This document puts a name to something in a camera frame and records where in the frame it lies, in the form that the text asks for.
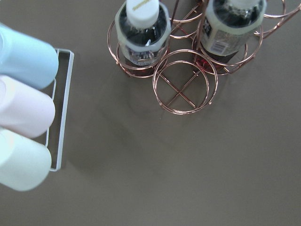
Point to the blue cup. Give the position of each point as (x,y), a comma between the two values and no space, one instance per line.
(27,59)

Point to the white cup rack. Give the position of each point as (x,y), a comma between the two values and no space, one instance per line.
(59,90)

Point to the white cup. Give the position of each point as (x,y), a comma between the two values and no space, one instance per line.
(24,163)

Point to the pink cup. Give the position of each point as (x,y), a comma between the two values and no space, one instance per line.
(23,109)

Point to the tea bottle white cap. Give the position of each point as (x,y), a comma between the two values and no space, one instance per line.
(143,30)

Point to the copper wire bottle basket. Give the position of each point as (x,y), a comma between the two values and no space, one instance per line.
(185,80)

